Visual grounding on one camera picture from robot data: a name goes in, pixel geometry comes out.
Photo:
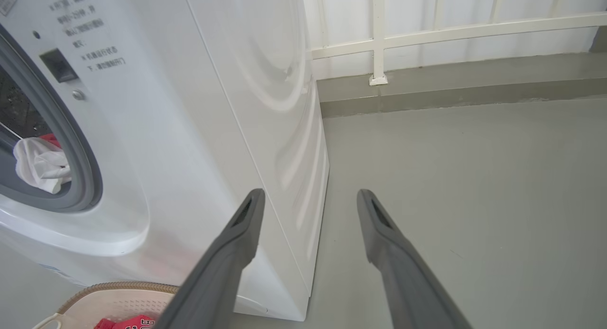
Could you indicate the red garment with white print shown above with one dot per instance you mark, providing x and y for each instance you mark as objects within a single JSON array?
[{"x": 128, "y": 322}]

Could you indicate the cream perforated laundry basket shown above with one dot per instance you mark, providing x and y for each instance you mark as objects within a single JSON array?
[{"x": 118, "y": 303}]

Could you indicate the white front-load washing machine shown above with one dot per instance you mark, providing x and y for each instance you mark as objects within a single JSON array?
[{"x": 189, "y": 130}]

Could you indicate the white metal railing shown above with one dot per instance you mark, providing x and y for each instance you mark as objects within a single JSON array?
[{"x": 379, "y": 40}]

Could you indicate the grey warning sticker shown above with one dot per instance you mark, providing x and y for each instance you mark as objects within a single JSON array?
[{"x": 5, "y": 1}]

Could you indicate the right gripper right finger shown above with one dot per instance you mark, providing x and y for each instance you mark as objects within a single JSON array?
[{"x": 403, "y": 272}]

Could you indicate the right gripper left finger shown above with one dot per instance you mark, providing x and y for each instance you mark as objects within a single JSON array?
[{"x": 218, "y": 272}]

